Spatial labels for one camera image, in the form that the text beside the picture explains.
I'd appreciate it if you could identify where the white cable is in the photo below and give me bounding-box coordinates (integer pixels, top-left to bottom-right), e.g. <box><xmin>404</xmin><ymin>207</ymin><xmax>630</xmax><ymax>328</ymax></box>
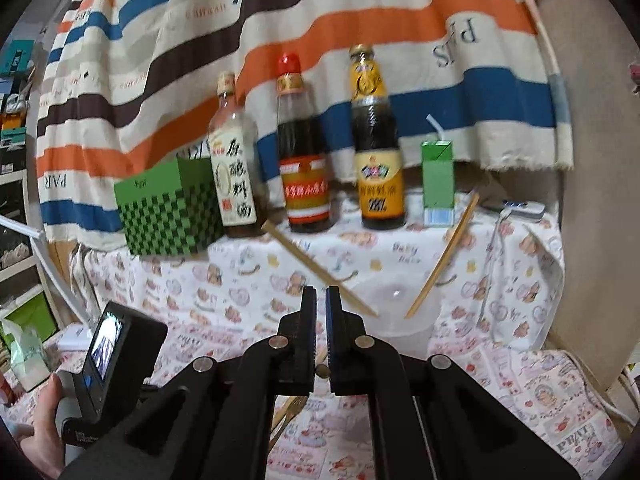
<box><xmin>582</xmin><ymin>385</ymin><xmax>638</xmax><ymax>428</ymax></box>
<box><xmin>477</xmin><ymin>207</ymin><xmax>511</xmax><ymax>326</ymax></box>

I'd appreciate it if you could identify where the clear cooking wine bottle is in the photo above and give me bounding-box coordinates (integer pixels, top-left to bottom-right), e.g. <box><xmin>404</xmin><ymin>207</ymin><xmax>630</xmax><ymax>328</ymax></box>
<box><xmin>207</xmin><ymin>71</ymin><xmax>266</xmax><ymax>238</ymax></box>

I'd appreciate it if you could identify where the white metal rod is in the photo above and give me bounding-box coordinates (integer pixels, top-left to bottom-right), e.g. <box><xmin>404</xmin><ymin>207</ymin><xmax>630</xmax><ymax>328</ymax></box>
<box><xmin>0</xmin><ymin>215</ymin><xmax>98</xmax><ymax>328</ymax></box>

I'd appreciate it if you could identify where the white box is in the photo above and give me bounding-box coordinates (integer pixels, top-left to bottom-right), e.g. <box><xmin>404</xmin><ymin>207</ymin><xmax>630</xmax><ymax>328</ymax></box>
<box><xmin>57</xmin><ymin>324</ymin><xmax>101</xmax><ymax>351</ymax></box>

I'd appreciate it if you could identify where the translucent plastic cup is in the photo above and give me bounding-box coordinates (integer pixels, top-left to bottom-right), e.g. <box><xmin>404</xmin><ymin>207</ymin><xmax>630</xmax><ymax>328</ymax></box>
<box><xmin>342</xmin><ymin>279</ymin><xmax>445</xmax><ymax>361</ymax></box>

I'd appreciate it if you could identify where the clear plastic bag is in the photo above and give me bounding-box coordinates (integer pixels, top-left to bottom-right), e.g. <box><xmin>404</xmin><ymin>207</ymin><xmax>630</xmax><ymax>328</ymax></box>
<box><xmin>7</xmin><ymin>322</ymin><xmax>51</xmax><ymax>392</ymax></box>

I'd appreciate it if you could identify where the striped cloth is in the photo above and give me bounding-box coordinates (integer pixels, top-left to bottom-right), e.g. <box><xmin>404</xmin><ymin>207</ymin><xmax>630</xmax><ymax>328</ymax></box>
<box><xmin>36</xmin><ymin>0</ymin><xmax>576</xmax><ymax>251</ymax></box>

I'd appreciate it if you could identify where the bear print cloth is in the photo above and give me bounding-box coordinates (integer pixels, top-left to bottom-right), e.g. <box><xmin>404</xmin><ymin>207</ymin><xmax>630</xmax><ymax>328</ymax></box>
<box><xmin>70</xmin><ymin>195</ymin><xmax>566</xmax><ymax>356</ymax></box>

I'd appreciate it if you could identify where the green checkered box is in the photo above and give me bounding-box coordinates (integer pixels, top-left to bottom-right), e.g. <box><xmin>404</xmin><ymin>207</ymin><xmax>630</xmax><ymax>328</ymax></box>
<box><xmin>114</xmin><ymin>156</ymin><xmax>225</xmax><ymax>257</ymax></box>

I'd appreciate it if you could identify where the person's left hand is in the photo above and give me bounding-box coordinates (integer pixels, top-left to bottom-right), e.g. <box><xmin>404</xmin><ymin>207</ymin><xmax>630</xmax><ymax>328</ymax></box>
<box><xmin>30</xmin><ymin>374</ymin><xmax>69</xmax><ymax>480</ymax></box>

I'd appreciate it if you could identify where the brown fork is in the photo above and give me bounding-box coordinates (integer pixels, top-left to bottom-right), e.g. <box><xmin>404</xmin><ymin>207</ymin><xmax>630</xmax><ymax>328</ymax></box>
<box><xmin>285</xmin><ymin>396</ymin><xmax>310</xmax><ymax>426</ymax></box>

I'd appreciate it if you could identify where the green drink carton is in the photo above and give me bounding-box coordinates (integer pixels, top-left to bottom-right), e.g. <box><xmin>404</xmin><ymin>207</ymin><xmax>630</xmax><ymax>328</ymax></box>
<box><xmin>421</xmin><ymin>140</ymin><xmax>457</xmax><ymax>226</ymax></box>

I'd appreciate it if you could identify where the green storage box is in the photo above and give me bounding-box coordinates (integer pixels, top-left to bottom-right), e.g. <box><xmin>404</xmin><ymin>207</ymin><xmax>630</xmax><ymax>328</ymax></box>
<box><xmin>0</xmin><ymin>291</ymin><xmax>58</xmax><ymax>356</ymax></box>

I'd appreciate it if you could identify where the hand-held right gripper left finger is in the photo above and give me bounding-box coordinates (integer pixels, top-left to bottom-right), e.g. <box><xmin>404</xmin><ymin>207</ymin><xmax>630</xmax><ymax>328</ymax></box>
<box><xmin>60</xmin><ymin>286</ymin><xmax>318</xmax><ymax>480</ymax></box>

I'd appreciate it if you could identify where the red cap sesame oil bottle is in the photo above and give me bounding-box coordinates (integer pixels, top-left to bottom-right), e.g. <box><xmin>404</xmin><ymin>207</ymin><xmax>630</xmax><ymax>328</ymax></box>
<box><xmin>276</xmin><ymin>52</ymin><xmax>335</xmax><ymax>233</ymax></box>

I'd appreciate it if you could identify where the shelf with boxes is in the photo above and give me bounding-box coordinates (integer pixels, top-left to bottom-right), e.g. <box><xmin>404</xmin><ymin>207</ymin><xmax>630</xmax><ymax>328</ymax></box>
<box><xmin>0</xmin><ymin>40</ymin><xmax>56</xmax><ymax>311</ymax></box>

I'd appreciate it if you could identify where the yellow label oyster sauce bottle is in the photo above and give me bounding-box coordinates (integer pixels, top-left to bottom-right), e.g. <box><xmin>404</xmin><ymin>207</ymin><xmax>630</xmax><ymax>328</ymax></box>
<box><xmin>348</xmin><ymin>44</ymin><xmax>407</xmax><ymax>231</ymax></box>

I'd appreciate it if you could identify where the pink stamp print cloth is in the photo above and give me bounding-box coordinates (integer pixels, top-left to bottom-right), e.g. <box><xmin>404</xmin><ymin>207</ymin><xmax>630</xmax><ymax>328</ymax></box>
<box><xmin>0</xmin><ymin>325</ymin><xmax>631</xmax><ymax>480</ymax></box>

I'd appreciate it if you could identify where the white power strip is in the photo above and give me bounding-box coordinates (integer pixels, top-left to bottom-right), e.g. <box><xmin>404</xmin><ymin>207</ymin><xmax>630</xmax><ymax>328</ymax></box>
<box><xmin>484</xmin><ymin>199</ymin><xmax>546</xmax><ymax>223</ymax></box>

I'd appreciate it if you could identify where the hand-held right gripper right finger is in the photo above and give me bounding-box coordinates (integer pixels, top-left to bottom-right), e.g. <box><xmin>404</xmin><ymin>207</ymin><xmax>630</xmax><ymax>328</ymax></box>
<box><xmin>325</xmin><ymin>285</ymin><xmax>581</xmax><ymax>480</ymax></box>

